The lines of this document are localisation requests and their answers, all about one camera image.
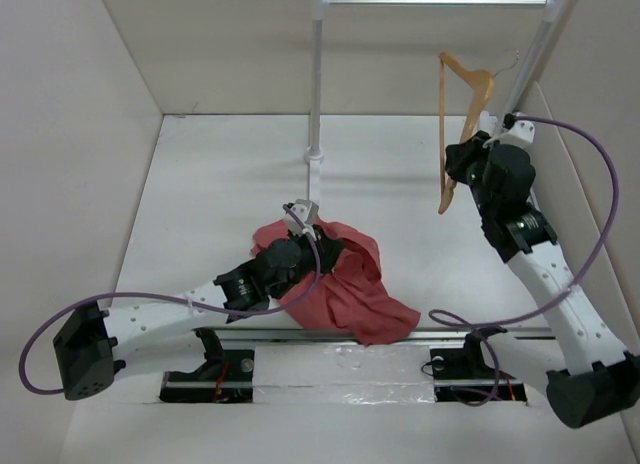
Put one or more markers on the wooden clothes hanger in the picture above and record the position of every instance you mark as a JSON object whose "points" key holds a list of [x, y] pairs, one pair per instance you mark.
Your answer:
{"points": [[482, 84]]}

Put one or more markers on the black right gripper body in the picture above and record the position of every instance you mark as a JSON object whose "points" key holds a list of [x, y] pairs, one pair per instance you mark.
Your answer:
{"points": [[469, 166]]}

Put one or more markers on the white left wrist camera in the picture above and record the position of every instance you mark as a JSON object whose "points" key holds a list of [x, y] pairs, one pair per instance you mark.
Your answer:
{"points": [[300, 216]]}

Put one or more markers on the white clothes rack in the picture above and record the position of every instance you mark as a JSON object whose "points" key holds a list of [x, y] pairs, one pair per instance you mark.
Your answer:
{"points": [[314, 156]]}

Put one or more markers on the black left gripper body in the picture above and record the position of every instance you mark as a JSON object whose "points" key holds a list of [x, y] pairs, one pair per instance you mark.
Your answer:
{"points": [[318, 244]]}

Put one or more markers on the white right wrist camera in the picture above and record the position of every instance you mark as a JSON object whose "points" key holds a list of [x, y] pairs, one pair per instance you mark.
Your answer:
{"points": [[514, 130]]}

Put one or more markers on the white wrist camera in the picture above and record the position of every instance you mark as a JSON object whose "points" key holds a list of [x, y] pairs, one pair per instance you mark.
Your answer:
{"points": [[300, 216], [514, 130]]}

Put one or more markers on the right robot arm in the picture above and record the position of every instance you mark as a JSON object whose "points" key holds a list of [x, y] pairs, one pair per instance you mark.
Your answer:
{"points": [[596, 375]]}

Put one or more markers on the aluminium front rail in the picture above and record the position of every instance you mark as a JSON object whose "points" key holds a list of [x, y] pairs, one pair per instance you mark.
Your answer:
{"points": [[448, 364]]}

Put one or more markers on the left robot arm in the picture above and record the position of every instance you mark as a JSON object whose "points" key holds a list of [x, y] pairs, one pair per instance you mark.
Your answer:
{"points": [[95, 346]]}

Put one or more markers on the red t shirt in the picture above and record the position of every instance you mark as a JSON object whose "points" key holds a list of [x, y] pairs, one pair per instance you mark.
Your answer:
{"points": [[352, 298]]}

